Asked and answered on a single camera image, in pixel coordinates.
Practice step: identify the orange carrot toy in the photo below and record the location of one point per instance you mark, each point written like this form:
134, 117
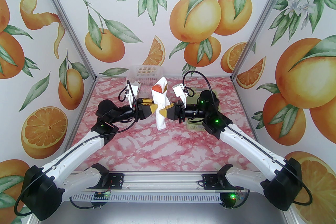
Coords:
157, 89

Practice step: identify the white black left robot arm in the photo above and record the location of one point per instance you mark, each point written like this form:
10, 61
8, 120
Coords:
78, 149

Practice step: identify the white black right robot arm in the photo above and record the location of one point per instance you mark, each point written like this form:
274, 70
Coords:
249, 143

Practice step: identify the green perforated plastic basket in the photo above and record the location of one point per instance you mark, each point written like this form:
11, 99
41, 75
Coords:
194, 128

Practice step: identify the white perforated plastic basket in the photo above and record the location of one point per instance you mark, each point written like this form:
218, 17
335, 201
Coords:
147, 72

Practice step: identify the small circuit board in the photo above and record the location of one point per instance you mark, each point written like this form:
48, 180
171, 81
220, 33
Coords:
102, 195

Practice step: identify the perforated metal strip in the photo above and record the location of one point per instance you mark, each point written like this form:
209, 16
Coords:
162, 197

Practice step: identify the black module with green light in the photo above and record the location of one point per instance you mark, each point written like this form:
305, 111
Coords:
231, 200

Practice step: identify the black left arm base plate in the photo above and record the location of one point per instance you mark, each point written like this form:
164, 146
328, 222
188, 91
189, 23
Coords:
116, 181

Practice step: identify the aluminium mounting rail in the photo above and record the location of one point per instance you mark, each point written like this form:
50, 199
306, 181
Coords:
162, 181

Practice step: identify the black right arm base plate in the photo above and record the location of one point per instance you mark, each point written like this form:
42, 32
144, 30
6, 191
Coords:
210, 182

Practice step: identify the aluminium frame post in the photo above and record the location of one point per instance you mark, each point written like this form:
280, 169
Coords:
64, 15
263, 15

